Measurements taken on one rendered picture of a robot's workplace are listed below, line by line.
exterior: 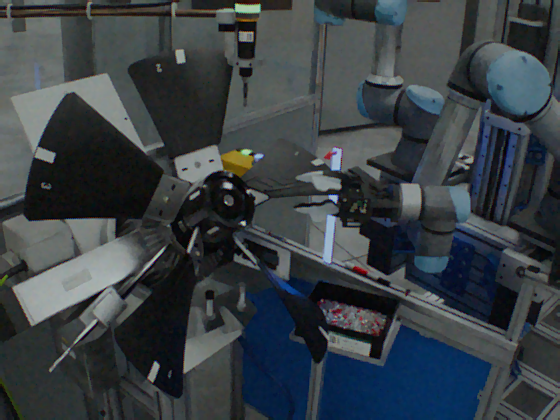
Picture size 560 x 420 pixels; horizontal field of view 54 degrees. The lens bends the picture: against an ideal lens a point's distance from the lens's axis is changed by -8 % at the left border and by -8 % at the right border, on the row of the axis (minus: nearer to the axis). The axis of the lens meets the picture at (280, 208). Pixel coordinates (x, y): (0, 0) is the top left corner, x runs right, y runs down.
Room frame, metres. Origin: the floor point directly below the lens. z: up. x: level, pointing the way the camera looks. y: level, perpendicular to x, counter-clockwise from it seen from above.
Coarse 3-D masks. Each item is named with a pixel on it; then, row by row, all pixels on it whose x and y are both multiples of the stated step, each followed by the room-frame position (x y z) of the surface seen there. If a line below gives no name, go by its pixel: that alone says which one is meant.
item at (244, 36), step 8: (240, 24) 1.06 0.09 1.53; (248, 24) 1.05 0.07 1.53; (256, 24) 1.07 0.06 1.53; (240, 32) 1.06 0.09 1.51; (248, 32) 1.05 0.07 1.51; (240, 40) 1.06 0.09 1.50; (248, 40) 1.05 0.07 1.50; (240, 48) 1.06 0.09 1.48; (248, 48) 1.06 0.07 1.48; (240, 56) 1.06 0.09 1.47; (248, 56) 1.06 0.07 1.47; (240, 72) 1.06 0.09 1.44; (248, 72) 1.06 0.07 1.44
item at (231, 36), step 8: (216, 16) 1.06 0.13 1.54; (224, 16) 1.06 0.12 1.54; (232, 16) 1.06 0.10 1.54; (224, 24) 1.05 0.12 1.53; (232, 24) 1.05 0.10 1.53; (232, 32) 1.06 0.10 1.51; (232, 40) 1.06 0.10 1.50; (232, 48) 1.06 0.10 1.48; (232, 56) 1.06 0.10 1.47; (256, 56) 1.08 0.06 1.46; (232, 64) 1.04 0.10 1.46; (240, 64) 1.04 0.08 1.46; (248, 64) 1.04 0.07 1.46; (256, 64) 1.04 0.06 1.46
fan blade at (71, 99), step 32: (64, 96) 0.90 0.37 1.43; (64, 128) 0.88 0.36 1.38; (96, 128) 0.91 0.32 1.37; (32, 160) 0.84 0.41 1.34; (64, 160) 0.86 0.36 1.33; (96, 160) 0.89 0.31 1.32; (128, 160) 0.92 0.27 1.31; (32, 192) 0.82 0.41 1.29; (64, 192) 0.86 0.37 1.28; (96, 192) 0.89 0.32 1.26; (128, 192) 0.91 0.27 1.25
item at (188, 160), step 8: (192, 152) 1.07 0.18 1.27; (200, 152) 1.07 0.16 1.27; (208, 152) 1.07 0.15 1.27; (216, 152) 1.06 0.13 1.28; (176, 160) 1.06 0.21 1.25; (184, 160) 1.06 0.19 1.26; (192, 160) 1.06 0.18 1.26; (200, 160) 1.06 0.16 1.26; (216, 160) 1.05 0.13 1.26; (176, 168) 1.05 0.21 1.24; (192, 168) 1.05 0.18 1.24; (200, 168) 1.05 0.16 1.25; (208, 168) 1.05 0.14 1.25; (216, 168) 1.04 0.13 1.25; (184, 176) 1.04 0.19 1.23; (192, 176) 1.04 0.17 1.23; (200, 176) 1.04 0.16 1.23; (192, 184) 1.03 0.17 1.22
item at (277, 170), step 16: (288, 144) 1.30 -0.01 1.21; (272, 160) 1.22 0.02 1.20; (288, 160) 1.23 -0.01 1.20; (304, 160) 1.25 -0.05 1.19; (256, 176) 1.15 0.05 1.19; (272, 176) 1.15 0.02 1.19; (288, 176) 1.16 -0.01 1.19; (272, 192) 1.08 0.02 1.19; (288, 192) 1.10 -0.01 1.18; (304, 192) 1.11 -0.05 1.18; (320, 192) 1.14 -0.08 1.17; (336, 192) 1.16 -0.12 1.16
